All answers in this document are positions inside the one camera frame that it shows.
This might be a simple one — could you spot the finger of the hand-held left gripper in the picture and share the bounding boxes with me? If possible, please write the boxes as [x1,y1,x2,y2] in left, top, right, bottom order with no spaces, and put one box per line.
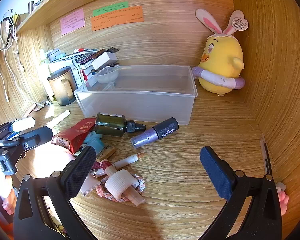
[0,122,20,145]
[14,126,53,161]

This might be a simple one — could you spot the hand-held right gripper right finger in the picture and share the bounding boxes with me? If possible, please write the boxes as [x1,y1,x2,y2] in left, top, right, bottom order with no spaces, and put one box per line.
[197,145,283,240]

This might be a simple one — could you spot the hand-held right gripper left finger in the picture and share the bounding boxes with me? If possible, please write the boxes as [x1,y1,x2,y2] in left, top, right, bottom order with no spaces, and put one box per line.
[13,145,97,240]

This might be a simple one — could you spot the white cream tube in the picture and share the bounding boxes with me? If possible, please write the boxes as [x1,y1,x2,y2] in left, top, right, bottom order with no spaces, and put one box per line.
[11,117,36,132]

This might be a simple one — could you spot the small white comb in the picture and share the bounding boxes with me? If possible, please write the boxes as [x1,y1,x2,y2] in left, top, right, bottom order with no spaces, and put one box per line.
[80,175,98,197]

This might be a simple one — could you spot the red packet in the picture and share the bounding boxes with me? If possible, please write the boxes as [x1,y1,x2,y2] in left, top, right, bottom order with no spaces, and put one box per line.
[51,118,97,155]

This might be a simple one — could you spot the white bandage roll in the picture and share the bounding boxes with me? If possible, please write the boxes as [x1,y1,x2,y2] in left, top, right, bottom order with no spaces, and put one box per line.
[105,170,138,198]

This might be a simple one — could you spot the white cosmetic pen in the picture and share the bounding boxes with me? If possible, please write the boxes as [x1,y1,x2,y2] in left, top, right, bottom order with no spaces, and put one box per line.
[114,152,146,168]

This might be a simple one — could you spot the dark green spray bottle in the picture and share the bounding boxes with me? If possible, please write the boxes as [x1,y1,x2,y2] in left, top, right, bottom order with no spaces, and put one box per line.
[94,112,146,137]

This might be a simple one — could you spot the beige wooden tube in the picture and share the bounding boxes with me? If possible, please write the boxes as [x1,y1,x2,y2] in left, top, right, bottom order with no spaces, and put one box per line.
[100,159,145,207]

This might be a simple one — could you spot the purple spray bottle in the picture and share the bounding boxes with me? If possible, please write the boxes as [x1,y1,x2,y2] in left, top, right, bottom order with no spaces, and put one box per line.
[130,117,179,149]

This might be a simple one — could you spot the clear plastic storage box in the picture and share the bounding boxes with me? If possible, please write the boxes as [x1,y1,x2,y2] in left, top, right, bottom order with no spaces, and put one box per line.
[74,65,198,126]

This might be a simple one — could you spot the person's left hand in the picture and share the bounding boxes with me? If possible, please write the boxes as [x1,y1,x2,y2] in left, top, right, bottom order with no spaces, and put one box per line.
[1,175,17,215]

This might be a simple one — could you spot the person's right hand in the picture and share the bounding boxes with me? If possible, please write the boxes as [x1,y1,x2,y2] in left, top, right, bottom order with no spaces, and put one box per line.
[277,192,290,216]

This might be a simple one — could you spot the pink pen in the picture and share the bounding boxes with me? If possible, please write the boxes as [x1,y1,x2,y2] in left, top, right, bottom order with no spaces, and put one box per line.
[23,105,37,118]

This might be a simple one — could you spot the brown ceramic mug with lid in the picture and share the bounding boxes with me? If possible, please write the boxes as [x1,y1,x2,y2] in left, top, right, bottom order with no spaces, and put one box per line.
[47,66,75,106]

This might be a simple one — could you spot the red white box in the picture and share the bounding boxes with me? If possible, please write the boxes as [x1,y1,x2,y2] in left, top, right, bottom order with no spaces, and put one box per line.
[79,64,96,83]

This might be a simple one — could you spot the stack of books and papers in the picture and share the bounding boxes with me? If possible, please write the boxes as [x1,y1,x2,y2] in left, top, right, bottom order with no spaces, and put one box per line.
[46,47,120,85]

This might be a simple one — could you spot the ceramic bowl of beads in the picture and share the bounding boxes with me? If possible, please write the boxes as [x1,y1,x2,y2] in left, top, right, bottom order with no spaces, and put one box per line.
[95,66,120,84]

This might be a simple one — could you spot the red white marker pen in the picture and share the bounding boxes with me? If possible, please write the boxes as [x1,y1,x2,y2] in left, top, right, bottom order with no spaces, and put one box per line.
[73,47,98,53]

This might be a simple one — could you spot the white rectangular box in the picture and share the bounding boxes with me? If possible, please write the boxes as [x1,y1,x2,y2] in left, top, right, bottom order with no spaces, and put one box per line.
[92,52,118,70]

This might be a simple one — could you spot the yellow chick plush toy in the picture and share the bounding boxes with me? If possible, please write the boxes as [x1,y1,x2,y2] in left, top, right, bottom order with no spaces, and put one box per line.
[192,9,249,97]

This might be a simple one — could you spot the pink sticky note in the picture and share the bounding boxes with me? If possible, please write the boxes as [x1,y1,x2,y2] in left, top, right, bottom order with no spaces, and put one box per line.
[60,8,86,36]

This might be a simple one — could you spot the orange sticky note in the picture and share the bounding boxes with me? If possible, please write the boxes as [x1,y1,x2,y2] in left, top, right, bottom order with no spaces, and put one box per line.
[91,6,144,32]

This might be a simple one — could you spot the green sticky note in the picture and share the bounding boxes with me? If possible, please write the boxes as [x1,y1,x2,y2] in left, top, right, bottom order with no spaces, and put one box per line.
[93,1,129,17]

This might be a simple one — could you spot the white cable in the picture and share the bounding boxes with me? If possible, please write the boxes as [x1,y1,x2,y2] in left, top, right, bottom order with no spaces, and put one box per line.
[0,9,24,103]

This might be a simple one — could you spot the black beaded necklace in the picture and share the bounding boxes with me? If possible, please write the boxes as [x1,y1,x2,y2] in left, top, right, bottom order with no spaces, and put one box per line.
[2,17,17,50]

